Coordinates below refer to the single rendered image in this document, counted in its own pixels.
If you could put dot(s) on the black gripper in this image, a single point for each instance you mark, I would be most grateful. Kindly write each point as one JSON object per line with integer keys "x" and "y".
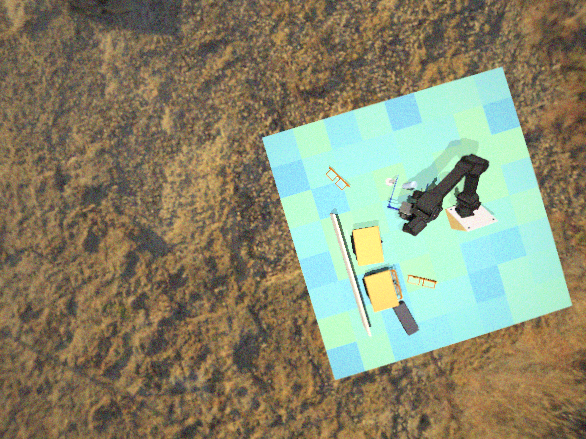
{"x": 415, "y": 195}

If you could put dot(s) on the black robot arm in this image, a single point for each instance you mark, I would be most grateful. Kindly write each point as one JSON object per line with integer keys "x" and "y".
{"x": 430, "y": 203}

